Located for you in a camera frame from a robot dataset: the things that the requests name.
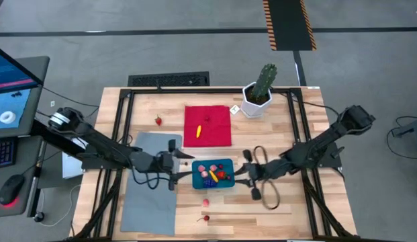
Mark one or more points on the white hexagonal plant pot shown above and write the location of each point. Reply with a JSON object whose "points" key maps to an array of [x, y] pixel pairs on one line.
{"points": [[249, 108]]}

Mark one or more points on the purple toy blackberry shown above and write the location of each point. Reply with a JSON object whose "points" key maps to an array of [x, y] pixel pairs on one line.
{"points": [[209, 183]]}

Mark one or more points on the red fruit with green stem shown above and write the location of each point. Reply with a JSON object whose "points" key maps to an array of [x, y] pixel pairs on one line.
{"points": [[222, 175]]}

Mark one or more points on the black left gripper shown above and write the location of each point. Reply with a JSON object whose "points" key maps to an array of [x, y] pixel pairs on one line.
{"points": [[164, 163]]}

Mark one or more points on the dark grey side desk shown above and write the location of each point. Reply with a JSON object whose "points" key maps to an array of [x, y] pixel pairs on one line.
{"points": [[16, 212]]}

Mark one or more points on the black floor stand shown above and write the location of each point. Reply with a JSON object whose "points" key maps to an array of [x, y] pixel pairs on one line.
{"points": [[411, 129]]}

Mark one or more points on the white box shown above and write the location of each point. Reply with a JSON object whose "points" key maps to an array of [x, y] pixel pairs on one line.
{"points": [[71, 168]]}

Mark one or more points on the small red toy strawberry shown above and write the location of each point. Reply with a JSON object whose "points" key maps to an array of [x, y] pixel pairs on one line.
{"points": [[158, 120]]}

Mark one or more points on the computer monitor with blue screen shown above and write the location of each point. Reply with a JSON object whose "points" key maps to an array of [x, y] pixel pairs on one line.
{"points": [[10, 74]]}

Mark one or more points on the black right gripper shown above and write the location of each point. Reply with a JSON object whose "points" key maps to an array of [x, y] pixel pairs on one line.
{"points": [[256, 173]]}

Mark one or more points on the teal plastic container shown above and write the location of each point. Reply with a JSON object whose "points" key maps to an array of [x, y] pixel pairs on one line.
{"points": [[197, 184]]}

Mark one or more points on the green cactus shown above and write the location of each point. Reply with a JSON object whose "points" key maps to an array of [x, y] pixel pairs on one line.
{"points": [[264, 80]]}

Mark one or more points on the grey cloth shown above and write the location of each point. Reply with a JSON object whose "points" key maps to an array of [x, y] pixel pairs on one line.
{"points": [[147, 215]]}

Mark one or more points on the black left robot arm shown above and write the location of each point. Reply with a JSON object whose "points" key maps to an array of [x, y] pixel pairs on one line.
{"points": [[104, 148]]}

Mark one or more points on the black computer mouse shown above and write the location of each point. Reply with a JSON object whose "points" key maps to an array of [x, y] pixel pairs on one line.
{"points": [[10, 188]]}

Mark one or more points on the small white card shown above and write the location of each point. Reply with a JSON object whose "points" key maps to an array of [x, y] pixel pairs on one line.
{"points": [[234, 109]]}

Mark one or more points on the black hazard striped floor mat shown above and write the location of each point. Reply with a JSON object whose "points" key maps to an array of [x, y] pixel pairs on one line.
{"points": [[288, 23]]}

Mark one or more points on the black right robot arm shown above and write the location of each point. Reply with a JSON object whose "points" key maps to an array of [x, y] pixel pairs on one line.
{"points": [[329, 138]]}

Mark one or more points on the black and silver pole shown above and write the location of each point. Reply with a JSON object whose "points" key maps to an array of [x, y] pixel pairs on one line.
{"points": [[35, 195]]}

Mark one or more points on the yellow toy corn cob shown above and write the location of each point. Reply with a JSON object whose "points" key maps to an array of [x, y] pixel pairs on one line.
{"points": [[213, 175], [198, 131]]}

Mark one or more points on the black aluminium table frame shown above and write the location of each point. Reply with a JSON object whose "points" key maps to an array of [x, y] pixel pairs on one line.
{"points": [[161, 90]]}

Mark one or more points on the black keyboard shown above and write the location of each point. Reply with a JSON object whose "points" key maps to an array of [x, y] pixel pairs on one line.
{"points": [[3, 153]]}

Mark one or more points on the red cloth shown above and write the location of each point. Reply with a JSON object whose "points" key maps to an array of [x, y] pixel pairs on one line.
{"points": [[215, 134]]}

